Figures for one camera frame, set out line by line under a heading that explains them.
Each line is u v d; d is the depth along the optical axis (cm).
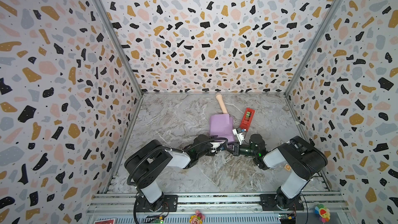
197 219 67
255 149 74
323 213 70
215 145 77
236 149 78
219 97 117
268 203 74
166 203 73
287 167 54
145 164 47
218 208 73
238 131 83
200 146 69
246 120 101
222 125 95
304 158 49
